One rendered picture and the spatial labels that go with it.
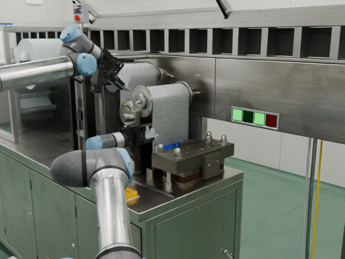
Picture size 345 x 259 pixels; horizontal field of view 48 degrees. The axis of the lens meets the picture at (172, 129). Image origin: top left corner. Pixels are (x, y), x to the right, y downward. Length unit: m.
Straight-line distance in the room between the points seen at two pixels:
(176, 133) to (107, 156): 0.74
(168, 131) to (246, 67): 0.47
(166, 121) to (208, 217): 0.48
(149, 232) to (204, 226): 0.34
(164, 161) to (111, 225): 0.71
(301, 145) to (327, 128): 2.77
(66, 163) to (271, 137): 3.56
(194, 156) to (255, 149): 3.03
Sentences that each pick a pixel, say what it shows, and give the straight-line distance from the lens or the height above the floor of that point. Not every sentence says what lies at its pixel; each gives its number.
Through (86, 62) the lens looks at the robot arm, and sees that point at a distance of 1.34.
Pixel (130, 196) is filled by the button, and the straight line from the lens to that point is 1.58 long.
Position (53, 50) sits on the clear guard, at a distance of 2.61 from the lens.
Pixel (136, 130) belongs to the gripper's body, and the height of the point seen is 1.15.
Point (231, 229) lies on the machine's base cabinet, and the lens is 1.97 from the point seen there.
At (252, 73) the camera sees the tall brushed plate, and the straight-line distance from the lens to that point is 1.75.
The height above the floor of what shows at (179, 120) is 1.14.
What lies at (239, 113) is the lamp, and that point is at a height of 1.19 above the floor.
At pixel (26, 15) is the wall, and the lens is 7.51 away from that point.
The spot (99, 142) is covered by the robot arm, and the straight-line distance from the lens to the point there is 1.55.
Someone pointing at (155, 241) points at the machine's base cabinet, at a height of 0.75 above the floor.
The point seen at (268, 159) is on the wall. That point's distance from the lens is 4.62.
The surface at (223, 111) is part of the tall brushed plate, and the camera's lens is 1.87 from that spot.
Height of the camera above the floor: 1.54
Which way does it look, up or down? 14 degrees down
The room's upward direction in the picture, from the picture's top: straight up
